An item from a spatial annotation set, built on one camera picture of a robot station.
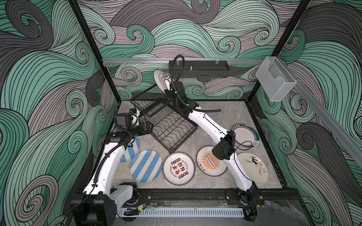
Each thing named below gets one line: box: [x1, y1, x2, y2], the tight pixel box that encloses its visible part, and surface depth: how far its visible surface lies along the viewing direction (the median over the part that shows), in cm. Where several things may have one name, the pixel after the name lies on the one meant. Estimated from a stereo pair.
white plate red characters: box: [162, 152, 196, 186], surface depth 85 cm
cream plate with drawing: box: [234, 152, 269, 187], surface depth 85 cm
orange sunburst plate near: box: [196, 145, 228, 178], surface depth 85 cm
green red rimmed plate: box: [230, 123, 260, 149], surface depth 101 cm
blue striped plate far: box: [119, 137, 140, 163], surface depth 91 cm
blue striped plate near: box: [129, 149, 164, 184], surface depth 86 cm
